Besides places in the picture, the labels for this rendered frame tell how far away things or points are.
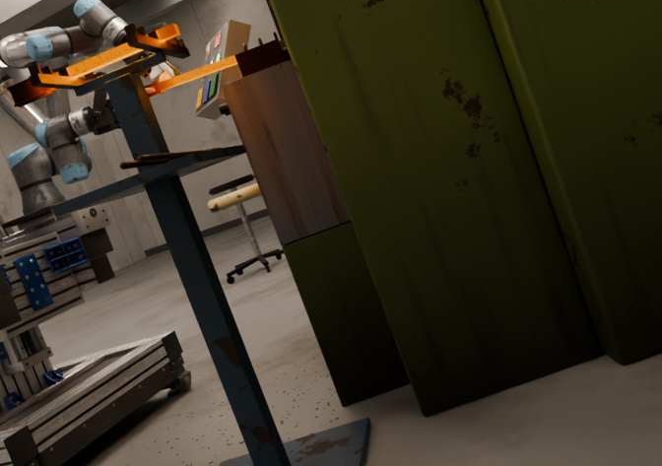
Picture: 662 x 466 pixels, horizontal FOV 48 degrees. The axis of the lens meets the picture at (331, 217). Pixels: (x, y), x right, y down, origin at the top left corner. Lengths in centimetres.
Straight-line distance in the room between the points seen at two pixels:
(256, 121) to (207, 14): 1052
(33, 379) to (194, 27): 1016
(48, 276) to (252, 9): 968
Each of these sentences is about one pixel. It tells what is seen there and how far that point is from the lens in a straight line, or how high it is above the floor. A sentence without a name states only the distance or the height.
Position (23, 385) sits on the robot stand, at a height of 27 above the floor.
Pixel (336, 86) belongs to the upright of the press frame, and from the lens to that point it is 167.
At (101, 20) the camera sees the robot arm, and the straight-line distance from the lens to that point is 224.
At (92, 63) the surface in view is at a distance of 166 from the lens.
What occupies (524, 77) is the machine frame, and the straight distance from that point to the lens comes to 162.
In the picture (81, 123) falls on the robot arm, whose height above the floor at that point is 98.
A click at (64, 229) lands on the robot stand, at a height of 72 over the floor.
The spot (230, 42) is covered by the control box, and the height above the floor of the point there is 112.
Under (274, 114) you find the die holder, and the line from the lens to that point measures 194.
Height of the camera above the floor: 66
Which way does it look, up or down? 5 degrees down
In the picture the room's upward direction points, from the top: 20 degrees counter-clockwise
